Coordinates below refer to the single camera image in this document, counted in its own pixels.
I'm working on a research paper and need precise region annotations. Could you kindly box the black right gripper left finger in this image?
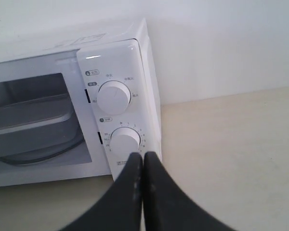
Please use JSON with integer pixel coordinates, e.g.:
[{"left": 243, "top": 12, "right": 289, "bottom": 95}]
[{"left": 62, "top": 153, "right": 143, "bottom": 231}]

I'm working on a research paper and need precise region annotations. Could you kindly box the white lidded plastic container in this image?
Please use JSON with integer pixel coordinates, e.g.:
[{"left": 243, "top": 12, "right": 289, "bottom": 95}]
[{"left": 0, "top": 94, "right": 73, "bottom": 135}]

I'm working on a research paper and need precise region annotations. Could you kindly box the glass turntable plate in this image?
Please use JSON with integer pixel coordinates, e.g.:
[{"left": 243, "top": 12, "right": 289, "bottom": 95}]
[{"left": 0, "top": 138, "right": 85, "bottom": 166}]

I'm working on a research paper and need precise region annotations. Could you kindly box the white microwave oven body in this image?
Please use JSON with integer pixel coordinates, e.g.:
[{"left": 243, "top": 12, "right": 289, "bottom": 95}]
[{"left": 0, "top": 18, "right": 161, "bottom": 187}]

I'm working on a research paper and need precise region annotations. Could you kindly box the lower white timer knob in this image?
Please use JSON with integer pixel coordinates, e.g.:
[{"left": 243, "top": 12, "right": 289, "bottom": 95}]
[{"left": 110, "top": 127, "right": 141, "bottom": 159}]

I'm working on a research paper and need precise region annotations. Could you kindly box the upper white power knob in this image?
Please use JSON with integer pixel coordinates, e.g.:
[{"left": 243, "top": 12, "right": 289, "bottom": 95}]
[{"left": 97, "top": 80, "right": 131, "bottom": 115}]

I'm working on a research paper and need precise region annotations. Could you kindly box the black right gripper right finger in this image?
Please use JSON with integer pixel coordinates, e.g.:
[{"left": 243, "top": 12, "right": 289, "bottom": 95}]
[{"left": 143, "top": 152, "right": 233, "bottom": 231}]

